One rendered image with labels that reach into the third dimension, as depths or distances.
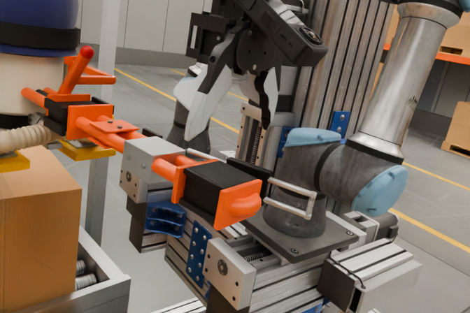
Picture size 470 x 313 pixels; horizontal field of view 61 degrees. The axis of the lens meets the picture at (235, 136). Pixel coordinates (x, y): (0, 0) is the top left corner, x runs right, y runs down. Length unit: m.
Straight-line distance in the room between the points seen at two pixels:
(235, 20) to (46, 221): 0.89
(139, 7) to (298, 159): 10.09
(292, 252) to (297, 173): 0.17
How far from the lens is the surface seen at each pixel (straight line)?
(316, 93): 1.07
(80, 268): 1.59
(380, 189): 0.78
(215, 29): 0.46
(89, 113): 0.73
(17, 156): 0.87
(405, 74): 0.81
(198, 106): 0.42
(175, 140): 1.25
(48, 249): 1.26
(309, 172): 0.85
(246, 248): 0.94
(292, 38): 0.41
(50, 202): 1.19
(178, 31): 11.39
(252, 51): 0.46
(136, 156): 0.58
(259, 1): 0.44
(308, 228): 0.91
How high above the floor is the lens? 1.46
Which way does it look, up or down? 16 degrees down
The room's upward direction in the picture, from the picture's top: 10 degrees clockwise
